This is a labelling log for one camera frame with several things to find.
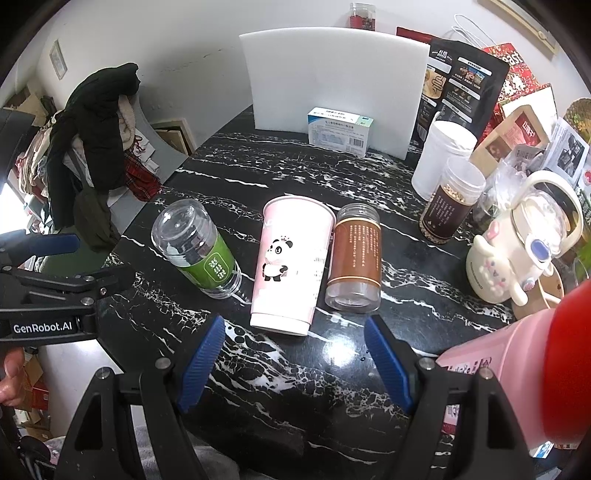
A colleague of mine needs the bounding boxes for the clear jar with green label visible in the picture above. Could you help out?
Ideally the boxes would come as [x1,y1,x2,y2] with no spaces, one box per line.
[151,199,242,300]

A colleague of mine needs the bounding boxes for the pink panda paper cup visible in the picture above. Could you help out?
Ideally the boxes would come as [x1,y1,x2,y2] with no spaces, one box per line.
[250,195,335,336]

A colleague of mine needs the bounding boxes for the person's left hand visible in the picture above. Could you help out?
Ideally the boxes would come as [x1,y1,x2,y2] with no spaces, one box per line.
[0,347,25,407]

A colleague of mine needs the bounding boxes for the clear jar with brown label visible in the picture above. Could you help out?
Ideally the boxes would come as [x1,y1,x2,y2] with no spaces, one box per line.
[325,203,382,313]

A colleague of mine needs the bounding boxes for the pile of dark clothes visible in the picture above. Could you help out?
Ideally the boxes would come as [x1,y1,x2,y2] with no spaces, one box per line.
[47,63,140,252]

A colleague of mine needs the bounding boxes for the red plaid scarf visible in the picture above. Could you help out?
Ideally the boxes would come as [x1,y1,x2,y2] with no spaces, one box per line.
[123,151,161,202]

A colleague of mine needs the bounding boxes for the pink bottle with red cap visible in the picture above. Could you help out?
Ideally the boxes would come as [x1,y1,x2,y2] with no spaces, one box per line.
[437,280,590,449]

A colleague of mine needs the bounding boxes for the grain jar with dark label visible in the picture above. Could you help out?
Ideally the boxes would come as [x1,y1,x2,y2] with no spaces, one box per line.
[419,158,486,244]

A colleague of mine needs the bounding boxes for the white paper towel roll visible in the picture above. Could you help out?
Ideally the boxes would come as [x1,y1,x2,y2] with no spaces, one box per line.
[412,120,477,201]

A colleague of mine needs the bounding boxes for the blue and white medicine box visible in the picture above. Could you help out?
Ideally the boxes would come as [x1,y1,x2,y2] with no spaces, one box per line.
[308,107,374,158]

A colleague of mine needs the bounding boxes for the brown cardboard gift box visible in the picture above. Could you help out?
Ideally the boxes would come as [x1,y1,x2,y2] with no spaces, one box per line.
[470,105,549,177]

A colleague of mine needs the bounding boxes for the white foam board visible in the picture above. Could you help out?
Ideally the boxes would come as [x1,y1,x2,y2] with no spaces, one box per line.
[239,27,429,159]

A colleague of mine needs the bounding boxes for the black printed snack bag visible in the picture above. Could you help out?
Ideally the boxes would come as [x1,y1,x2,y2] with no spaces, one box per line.
[413,38,510,146]

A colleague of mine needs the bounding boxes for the red patterned gift bag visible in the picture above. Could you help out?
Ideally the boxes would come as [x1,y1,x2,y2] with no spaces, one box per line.
[483,43,550,105]

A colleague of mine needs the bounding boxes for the red jar on shelf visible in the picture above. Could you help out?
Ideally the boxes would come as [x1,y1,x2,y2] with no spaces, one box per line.
[349,2,376,31]

